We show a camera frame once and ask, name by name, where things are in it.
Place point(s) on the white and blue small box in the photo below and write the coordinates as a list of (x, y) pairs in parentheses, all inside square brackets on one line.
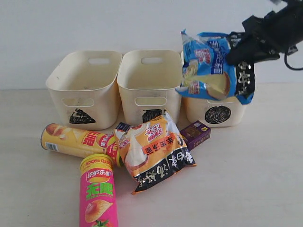
[(123, 127)]

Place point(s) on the cream bin square mark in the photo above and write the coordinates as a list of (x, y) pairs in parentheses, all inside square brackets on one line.
[(147, 81)]

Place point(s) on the cream bin triangle mark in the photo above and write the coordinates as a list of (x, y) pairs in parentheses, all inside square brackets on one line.
[(84, 90)]

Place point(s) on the yellow Lay's chips can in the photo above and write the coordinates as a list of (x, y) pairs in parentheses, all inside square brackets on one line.
[(79, 143)]

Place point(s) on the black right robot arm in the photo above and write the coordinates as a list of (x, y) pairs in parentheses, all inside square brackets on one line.
[(291, 21)]

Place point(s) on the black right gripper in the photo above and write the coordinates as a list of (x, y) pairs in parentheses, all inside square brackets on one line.
[(261, 41)]

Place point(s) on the purple small box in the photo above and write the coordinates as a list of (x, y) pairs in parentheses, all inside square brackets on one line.
[(195, 134)]

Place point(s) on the orange instant noodle bag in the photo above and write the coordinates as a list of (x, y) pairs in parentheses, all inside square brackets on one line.
[(153, 151)]

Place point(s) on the blue instant noodle bag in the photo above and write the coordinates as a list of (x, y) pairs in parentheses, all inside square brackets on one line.
[(221, 42)]

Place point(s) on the cream bin circle mark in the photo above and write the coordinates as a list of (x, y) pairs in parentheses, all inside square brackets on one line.
[(213, 113)]

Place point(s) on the pink Lay's chips can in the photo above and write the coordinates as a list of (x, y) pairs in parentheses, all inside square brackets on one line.
[(98, 206)]

